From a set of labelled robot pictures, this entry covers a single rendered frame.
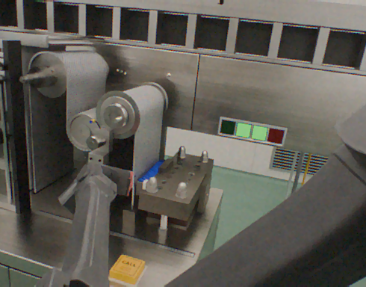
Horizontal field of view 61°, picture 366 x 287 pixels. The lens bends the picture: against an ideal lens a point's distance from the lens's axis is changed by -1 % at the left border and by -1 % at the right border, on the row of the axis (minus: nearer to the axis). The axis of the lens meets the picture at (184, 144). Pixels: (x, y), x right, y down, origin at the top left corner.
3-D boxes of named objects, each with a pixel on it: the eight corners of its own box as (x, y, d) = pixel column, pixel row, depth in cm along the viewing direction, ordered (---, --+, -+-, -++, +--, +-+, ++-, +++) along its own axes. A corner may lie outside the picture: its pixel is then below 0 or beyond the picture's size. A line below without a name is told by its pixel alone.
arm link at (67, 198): (118, 194, 69) (87, 170, 66) (82, 233, 68) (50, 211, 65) (113, 178, 80) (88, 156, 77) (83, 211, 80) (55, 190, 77)
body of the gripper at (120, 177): (126, 195, 84) (115, 193, 76) (92, 187, 86) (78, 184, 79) (131, 171, 85) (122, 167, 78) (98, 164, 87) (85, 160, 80)
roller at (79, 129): (67, 146, 103) (66, 110, 99) (106, 127, 127) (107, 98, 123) (99, 152, 101) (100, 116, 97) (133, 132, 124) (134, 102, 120)
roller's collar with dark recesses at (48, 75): (28, 87, 95) (26, 65, 93) (41, 84, 100) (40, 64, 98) (45, 90, 94) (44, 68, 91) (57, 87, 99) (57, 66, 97)
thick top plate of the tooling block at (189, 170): (138, 208, 99) (139, 191, 97) (175, 164, 135) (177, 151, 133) (187, 221, 95) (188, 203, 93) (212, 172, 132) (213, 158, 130)
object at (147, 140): (131, 187, 101) (134, 132, 95) (157, 161, 123) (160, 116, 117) (133, 187, 101) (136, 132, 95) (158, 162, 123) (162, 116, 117)
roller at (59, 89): (31, 94, 103) (30, 50, 98) (76, 85, 126) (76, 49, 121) (68, 100, 99) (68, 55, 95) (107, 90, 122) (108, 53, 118)
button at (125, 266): (108, 278, 79) (109, 270, 79) (121, 261, 86) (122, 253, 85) (134, 285, 78) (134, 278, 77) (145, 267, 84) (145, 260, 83)
